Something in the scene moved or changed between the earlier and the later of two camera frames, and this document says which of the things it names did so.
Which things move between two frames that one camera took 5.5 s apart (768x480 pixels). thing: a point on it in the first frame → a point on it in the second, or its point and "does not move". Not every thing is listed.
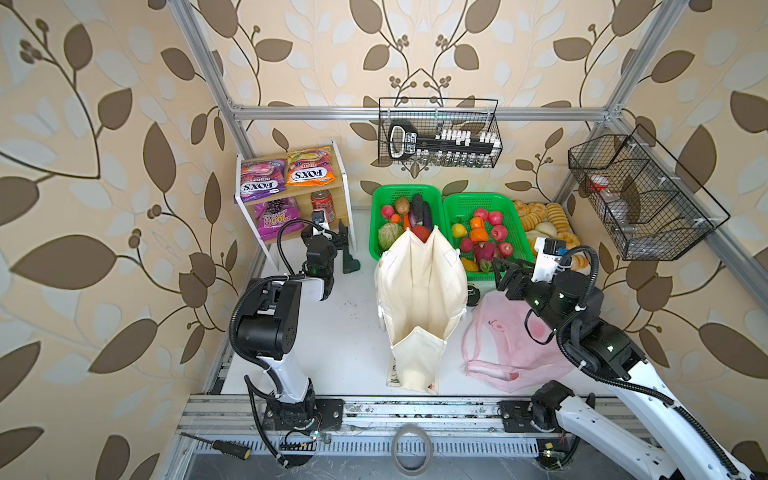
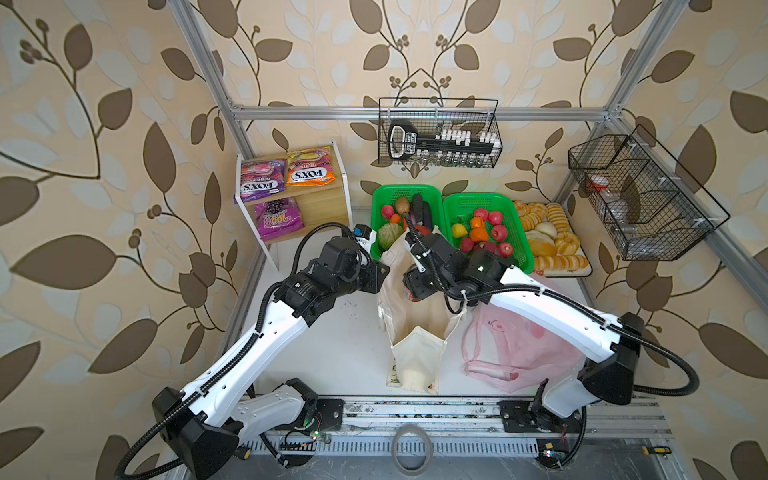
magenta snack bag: x=270 y=215 does not move
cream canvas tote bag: x=422 y=290 does not move
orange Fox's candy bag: x=310 y=167 does not move
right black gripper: x=523 y=277 → x=412 y=284
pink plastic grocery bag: x=498 y=352 does not move
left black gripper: x=338 y=239 → x=375 y=277
